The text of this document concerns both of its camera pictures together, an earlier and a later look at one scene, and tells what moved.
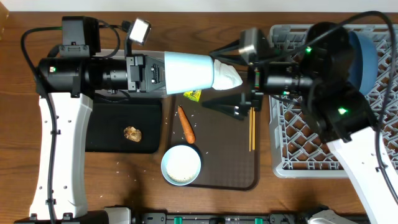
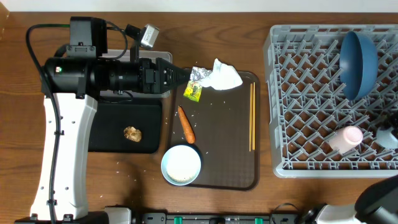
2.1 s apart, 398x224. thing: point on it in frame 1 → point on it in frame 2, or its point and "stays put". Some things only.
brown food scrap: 132,134 stays put
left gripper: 140,76 stays put
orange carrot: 186,125 stays put
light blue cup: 185,72 → 385,139
